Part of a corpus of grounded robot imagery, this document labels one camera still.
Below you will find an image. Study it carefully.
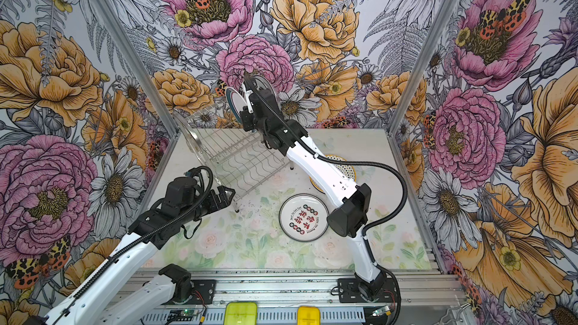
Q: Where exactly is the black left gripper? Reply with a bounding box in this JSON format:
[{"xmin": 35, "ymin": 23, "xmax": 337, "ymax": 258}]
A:
[{"xmin": 178, "ymin": 187, "xmax": 234, "ymax": 225}]

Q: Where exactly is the white plate red rim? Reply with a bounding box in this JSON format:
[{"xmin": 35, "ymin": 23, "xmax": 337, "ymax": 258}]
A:
[{"xmin": 225, "ymin": 87, "xmax": 246, "ymax": 123}]

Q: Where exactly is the silver metal dish rack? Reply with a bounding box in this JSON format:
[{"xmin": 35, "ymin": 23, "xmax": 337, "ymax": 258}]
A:
[{"xmin": 173, "ymin": 109, "xmax": 290, "ymax": 212}]

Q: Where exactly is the white plate yellow rim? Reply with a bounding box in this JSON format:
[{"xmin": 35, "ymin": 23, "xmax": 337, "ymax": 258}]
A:
[{"xmin": 309, "ymin": 154, "xmax": 357, "ymax": 193}]

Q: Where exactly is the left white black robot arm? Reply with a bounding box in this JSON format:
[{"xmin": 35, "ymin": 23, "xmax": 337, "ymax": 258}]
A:
[{"xmin": 26, "ymin": 175, "xmax": 236, "ymax": 324}]

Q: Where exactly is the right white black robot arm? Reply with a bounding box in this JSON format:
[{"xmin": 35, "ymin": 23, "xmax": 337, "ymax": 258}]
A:
[{"xmin": 240, "ymin": 75, "xmax": 387, "ymax": 302}]

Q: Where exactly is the green plastic box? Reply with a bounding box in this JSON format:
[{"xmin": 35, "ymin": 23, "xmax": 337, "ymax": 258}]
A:
[{"xmin": 223, "ymin": 302, "xmax": 258, "ymax": 325}]

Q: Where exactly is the yellow plastic box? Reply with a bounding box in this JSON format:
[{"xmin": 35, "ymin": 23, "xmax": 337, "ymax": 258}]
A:
[{"xmin": 297, "ymin": 306, "xmax": 322, "ymax": 325}]

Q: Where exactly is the black corrugated cable hose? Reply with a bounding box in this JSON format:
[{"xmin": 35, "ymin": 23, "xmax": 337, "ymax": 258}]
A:
[{"xmin": 243, "ymin": 74, "xmax": 409, "ymax": 236}]

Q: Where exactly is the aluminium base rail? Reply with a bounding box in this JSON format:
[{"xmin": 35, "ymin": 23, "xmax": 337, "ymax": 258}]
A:
[{"xmin": 103, "ymin": 267, "xmax": 457, "ymax": 325}]

